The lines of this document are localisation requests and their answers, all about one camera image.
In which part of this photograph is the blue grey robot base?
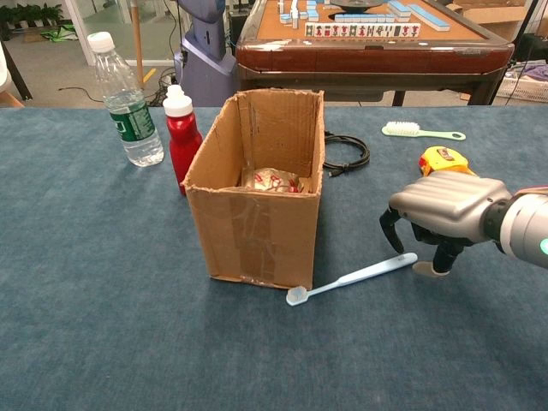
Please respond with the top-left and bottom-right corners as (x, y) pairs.
(173, 0), (237, 108)

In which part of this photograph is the wooden pole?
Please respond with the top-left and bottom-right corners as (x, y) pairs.
(129, 0), (146, 90)

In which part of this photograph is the light blue toothbrush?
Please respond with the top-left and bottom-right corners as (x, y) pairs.
(285, 252), (419, 307)

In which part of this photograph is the black tripod stand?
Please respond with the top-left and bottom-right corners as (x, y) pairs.
(491, 0), (541, 106)

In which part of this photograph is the face-up mahjong tile row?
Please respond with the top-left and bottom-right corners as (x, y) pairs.
(304, 22), (421, 39)

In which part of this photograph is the white plastic basket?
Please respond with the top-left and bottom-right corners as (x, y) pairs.
(495, 63), (548, 104)

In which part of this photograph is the red bottle white cap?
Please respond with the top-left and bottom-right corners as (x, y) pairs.
(162, 84), (204, 198)

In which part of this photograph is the clear water bottle green label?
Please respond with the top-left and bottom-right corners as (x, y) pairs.
(86, 31), (165, 168)

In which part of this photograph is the blue felt table cover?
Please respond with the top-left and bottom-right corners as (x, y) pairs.
(0, 105), (548, 411)

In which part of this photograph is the brown mahjong table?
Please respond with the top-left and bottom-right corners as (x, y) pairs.
(235, 0), (515, 107)

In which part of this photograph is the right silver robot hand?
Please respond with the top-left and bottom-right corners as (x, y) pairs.
(378, 170), (513, 279)

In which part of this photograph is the purple cloth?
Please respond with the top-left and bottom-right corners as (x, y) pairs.
(520, 63), (548, 82)

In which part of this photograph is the open cardboard box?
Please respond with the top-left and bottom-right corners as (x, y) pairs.
(182, 87), (326, 292)

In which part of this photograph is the tan snack bag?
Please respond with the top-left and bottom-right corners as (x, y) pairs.
(241, 166), (306, 194)

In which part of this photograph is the potted green plants row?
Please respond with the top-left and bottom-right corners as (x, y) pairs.
(0, 3), (65, 31)

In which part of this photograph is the mint green brush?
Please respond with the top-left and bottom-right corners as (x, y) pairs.
(381, 121), (467, 142)

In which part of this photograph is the blue-backed mahjong tile cluster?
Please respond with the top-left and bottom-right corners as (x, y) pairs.
(277, 0), (320, 29)

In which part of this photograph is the long blue-backed mahjong tile row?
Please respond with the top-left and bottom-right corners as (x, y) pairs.
(387, 0), (451, 32)

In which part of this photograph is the coiled black cable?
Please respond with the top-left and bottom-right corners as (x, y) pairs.
(324, 130), (372, 179)

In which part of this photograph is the green fabric item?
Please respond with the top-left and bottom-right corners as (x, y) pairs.
(40, 24), (80, 43)

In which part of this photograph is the yellow tape measure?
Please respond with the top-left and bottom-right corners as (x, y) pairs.
(418, 146), (476, 177)

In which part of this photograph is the black floor cable bundle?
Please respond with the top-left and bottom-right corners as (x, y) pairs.
(145, 63), (183, 102)

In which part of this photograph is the background cardboard box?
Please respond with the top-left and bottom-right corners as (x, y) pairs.
(453, 0), (532, 40)

